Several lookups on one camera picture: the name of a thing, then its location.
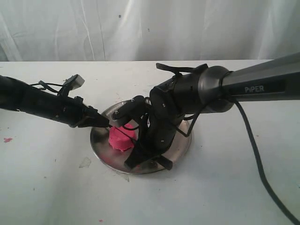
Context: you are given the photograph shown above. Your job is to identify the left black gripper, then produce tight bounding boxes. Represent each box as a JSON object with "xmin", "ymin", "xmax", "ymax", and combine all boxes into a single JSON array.
[{"xmin": 55, "ymin": 97, "xmax": 110, "ymax": 128}]

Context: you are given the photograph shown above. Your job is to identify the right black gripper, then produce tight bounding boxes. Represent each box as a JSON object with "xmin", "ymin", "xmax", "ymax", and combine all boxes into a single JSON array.
[{"xmin": 124, "ymin": 112, "xmax": 184, "ymax": 170}]

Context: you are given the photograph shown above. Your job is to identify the pink clay lump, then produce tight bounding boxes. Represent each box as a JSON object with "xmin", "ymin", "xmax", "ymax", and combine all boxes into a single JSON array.
[{"xmin": 108, "ymin": 126, "xmax": 137, "ymax": 152}]

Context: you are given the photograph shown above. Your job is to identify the black knife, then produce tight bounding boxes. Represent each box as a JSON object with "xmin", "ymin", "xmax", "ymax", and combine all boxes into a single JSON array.
[{"xmin": 109, "ymin": 126, "xmax": 136, "ymax": 144}]

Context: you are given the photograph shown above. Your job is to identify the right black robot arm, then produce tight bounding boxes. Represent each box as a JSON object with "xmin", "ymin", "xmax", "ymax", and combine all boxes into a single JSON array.
[{"xmin": 124, "ymin": 53, "xmax": 300, "ymax": 169}]

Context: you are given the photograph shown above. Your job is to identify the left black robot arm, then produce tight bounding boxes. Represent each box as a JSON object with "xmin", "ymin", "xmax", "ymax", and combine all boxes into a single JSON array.
[{"xmin": 0, "ymin": 74, "xmax": 110, "ymax": 128}]

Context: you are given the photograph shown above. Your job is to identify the round stainless steel plate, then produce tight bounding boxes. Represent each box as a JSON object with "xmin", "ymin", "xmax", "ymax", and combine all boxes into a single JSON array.
[{"xmin": 90, "ymin": 99, "xmax": 192, "ymax": 174}]

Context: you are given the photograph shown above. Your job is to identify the pink dough crumbs on table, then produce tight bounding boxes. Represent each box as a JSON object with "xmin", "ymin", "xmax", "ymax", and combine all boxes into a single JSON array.
[{"xmin": 4, "ymin": 138, "xmax": 13, "ymax": 143}]

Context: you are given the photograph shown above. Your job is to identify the white backdrop curtain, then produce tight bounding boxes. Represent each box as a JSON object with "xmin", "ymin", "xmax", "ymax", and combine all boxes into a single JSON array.
[{"xmin": 0, "ymin": 0, "xmax": 300, "ymax": 61}]

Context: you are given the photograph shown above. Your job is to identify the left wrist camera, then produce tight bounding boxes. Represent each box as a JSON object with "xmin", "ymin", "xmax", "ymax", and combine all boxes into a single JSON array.
[{"xmin": 58, "ymin": 74, "xmax": 85, "ymax": 97}]

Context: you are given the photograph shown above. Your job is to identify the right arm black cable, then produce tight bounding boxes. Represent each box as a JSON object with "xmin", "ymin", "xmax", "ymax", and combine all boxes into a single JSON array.
[{"xmin": 156, "ymin": 62, "xmax": 300, "ymax": 225}]

